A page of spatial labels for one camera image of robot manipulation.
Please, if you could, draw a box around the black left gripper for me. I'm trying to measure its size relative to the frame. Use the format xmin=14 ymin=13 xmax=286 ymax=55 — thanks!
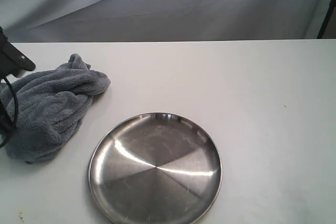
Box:
xmin=0 ymin=28 xmax=36 ymax=78

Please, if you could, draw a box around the grey fluffy towel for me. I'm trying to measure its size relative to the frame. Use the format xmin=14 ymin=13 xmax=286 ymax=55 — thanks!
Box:
xmin=1 ymin=54 xmax=110 ymax=164

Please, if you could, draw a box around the grey backdrop cloth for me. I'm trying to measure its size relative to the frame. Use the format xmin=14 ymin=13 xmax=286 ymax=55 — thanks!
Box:
xmin=1 ymin=0 xmax=329 ymax=42

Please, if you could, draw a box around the round stainless steel plate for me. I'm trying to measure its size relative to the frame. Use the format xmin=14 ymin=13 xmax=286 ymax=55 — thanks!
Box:
xmin=87 ymin=112 xmax=223 ymax=223

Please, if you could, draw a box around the black stand pole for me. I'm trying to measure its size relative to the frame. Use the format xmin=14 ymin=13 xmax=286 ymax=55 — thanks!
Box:
xmin=317 ymin=0 xmax=335 ymax=39

